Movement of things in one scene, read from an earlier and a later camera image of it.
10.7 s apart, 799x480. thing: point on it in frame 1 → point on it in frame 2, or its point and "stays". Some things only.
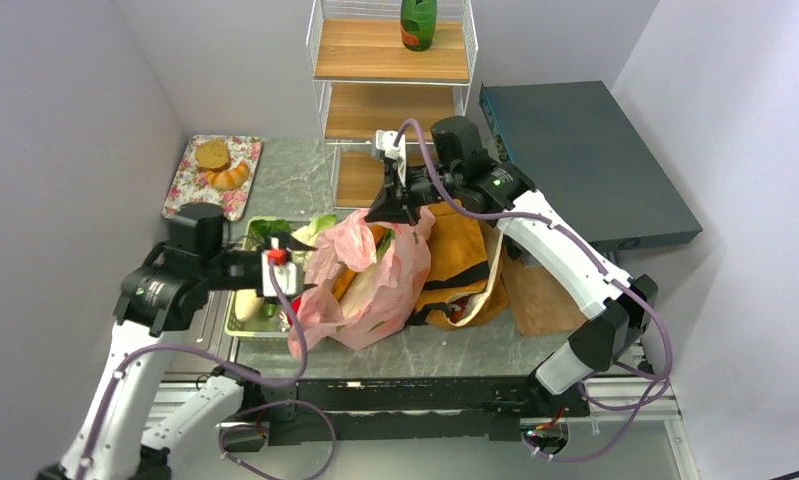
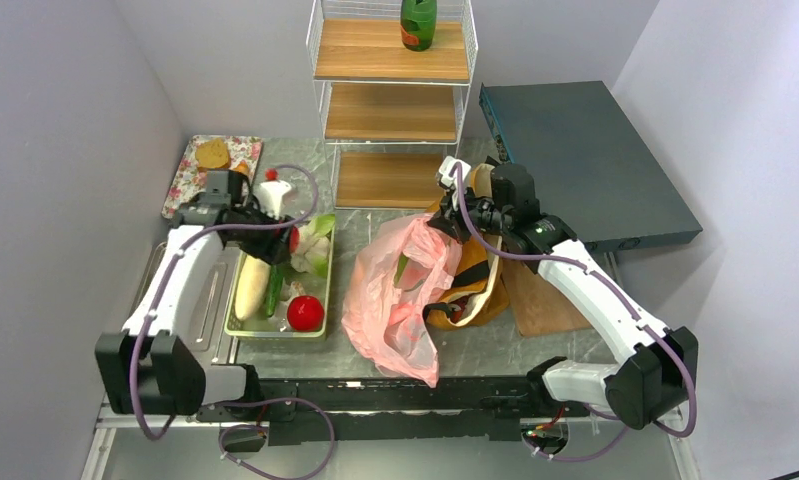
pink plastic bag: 350,242 → 398,271
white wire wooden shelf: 366,81 stays
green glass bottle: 418,23 stays
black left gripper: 254,266 → 271,237
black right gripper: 399,201 → 454,211
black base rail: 415,411 stays
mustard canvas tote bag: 466,283 stays
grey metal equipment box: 572,144 stays
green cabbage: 310,235 stays
